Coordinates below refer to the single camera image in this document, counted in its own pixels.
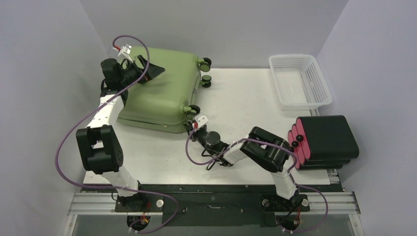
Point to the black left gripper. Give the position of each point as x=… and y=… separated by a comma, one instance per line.
x=151, y=73

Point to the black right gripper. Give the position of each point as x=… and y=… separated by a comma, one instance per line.
x=192, y=127

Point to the green hard-shell suitcase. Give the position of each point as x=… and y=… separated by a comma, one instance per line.
x=162, y=103

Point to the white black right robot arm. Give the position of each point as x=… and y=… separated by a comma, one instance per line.
x=266, y=149

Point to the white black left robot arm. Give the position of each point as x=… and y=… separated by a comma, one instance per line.
x=98, y=144

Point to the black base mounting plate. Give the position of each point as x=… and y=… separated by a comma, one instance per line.
x=221, y=205

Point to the white perforated plastic basket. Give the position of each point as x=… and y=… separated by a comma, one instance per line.
x=299, y=82

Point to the black and pink storage organizer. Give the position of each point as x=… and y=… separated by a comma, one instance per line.
x=322, y=142

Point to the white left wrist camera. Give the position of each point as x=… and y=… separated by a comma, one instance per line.
x=125, y=52

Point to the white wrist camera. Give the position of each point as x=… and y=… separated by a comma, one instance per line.
x=125, y=52
x=199, y=121

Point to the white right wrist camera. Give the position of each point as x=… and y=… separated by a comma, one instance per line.
x=199, y=121

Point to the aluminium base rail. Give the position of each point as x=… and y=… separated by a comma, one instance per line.
x=90, y=203

